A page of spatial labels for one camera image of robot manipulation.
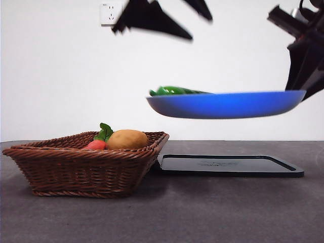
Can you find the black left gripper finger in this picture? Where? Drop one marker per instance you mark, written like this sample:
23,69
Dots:
201,8
152,17

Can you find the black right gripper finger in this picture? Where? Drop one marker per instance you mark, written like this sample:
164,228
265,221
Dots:
300,63
316,81

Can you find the green pepper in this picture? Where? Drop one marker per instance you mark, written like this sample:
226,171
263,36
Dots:
172,90

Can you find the blue plate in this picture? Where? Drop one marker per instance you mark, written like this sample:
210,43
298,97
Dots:
227,106

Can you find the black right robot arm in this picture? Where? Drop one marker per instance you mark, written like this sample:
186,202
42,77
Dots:
318,12

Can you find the black flat tray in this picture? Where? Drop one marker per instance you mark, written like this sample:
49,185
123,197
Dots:
227,164

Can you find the tan potato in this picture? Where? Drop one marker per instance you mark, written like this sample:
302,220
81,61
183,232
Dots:
126,139

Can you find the orange carrot with green leaves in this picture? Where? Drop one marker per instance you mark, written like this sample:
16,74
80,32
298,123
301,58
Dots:
97,144

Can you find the brown wicker basket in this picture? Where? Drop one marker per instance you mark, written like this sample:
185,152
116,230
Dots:
83,172

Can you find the pale grey camera box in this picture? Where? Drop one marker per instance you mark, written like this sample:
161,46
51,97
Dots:
296,12

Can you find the white wall socket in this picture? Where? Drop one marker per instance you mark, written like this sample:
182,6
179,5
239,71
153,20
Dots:
108,15

